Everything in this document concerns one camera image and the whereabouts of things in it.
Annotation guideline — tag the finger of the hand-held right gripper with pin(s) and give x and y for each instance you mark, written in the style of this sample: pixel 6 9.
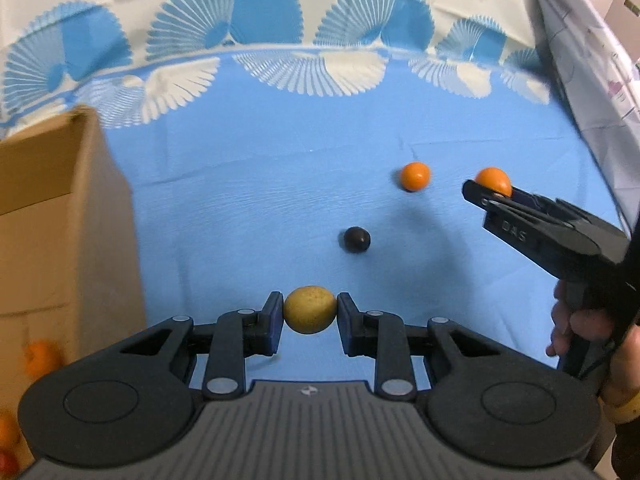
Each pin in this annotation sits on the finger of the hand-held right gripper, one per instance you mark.
pixel 480 194
pixel 532 199

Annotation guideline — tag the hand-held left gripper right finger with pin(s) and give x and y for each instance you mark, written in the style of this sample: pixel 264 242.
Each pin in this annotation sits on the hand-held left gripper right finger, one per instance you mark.
pixel 347 322

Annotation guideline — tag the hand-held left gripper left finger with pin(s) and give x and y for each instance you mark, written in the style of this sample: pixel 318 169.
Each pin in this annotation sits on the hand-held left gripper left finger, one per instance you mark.
pixel 274 322

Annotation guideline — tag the yellow round fruit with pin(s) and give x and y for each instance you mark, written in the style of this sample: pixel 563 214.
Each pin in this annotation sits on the yellow round fruit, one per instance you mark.
pixel 309 309

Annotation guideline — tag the brown cardboard box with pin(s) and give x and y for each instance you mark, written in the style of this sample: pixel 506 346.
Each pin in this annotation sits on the brown cardboard box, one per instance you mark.
pixel 60 240

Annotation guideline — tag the person's right hand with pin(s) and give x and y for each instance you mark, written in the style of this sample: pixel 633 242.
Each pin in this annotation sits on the person's right hand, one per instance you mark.
pixel 585 325

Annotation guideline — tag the tiny orange fruit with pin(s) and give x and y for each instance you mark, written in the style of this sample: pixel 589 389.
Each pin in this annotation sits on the tiny orange fruit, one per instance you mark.
pixel 415 176

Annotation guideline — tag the black round fruit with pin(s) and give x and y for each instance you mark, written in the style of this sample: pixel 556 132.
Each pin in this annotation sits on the black round fruit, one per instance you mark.
pixel 356 239

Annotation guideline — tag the white patterned cloth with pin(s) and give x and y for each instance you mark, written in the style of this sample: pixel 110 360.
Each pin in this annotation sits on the white patterned cloth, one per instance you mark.
pixel 595 60

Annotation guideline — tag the blue fan-patterned cloth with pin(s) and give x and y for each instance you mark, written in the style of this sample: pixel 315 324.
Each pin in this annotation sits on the blue fan-patterned cloth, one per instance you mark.
pixel 280 170

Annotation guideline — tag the yellow wristband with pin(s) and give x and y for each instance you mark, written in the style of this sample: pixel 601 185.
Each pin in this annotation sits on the yellow wristband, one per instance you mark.
pixel 625 410

